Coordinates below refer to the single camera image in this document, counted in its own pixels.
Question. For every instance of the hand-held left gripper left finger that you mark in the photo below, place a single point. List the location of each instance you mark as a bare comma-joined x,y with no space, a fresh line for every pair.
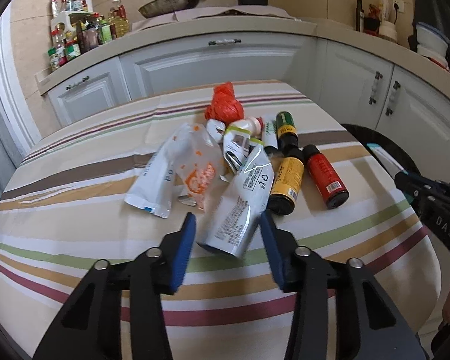
183,247

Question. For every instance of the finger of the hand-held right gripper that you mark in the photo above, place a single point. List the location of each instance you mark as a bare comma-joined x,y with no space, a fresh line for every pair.
414,198
407,180

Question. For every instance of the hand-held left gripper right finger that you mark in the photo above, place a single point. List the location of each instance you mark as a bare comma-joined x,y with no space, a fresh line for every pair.
272,247

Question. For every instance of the silver white printed pouch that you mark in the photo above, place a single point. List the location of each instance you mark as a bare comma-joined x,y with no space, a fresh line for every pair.
240,202

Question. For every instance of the green white carton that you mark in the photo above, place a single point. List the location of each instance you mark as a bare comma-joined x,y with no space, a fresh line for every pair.
236,146

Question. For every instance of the teal and white box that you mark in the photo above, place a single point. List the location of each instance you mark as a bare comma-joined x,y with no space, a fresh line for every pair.
384,157

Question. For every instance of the white pouch with blue edge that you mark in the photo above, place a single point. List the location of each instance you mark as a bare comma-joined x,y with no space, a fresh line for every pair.
150,187

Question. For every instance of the dark bottle with yellow label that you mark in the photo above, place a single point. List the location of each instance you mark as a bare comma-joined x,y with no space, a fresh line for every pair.
285,178

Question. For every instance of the white pouch with orange print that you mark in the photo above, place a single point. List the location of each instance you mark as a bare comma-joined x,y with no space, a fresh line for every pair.
198,172

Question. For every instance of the dark bottle with red label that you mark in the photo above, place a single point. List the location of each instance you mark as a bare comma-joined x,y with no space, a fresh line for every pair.
324,174

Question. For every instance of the white tube with green print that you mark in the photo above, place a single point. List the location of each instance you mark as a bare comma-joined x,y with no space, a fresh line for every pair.
270,133

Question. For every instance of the striped tablecloth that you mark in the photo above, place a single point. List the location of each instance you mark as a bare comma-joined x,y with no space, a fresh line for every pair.
78,195

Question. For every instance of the dark bottle with green label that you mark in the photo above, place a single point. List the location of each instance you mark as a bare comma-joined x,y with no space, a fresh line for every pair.
286,127

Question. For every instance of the crumpled white wrapper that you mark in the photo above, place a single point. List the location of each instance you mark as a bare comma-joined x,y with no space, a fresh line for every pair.
213,127

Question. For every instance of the white bottle with red cap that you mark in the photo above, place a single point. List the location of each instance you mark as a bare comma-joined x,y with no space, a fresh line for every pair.
243,125

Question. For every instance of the stack of white bowls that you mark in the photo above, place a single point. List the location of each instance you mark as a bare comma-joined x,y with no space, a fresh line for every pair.
431,39

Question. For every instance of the red plastic bag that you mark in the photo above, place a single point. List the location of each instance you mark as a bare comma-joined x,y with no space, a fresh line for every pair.
225,105

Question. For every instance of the white utensil holder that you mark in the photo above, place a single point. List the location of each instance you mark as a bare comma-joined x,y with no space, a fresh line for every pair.
388,30

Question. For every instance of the tall dark glass bottle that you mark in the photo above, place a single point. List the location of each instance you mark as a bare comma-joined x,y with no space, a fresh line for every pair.
360,15

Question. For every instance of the white kitchen cabinet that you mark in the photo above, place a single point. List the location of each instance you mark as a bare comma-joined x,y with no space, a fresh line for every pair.
210,67

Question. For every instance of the beige kitchen countertop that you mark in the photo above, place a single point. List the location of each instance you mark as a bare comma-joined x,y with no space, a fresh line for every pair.
247,22

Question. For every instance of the group of condiment bottles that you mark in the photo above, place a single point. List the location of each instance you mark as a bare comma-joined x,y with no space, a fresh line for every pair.
105,30

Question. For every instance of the pale pink stove cloth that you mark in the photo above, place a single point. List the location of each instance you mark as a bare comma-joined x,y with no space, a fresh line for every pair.
210,13

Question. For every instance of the white green spice rack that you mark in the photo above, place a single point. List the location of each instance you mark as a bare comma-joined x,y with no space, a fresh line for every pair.
73,17

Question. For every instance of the white wall outlet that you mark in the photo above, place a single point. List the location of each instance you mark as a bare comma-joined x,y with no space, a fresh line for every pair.
397,5

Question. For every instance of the white door frame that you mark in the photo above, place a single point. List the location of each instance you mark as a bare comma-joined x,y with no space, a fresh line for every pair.
11,82

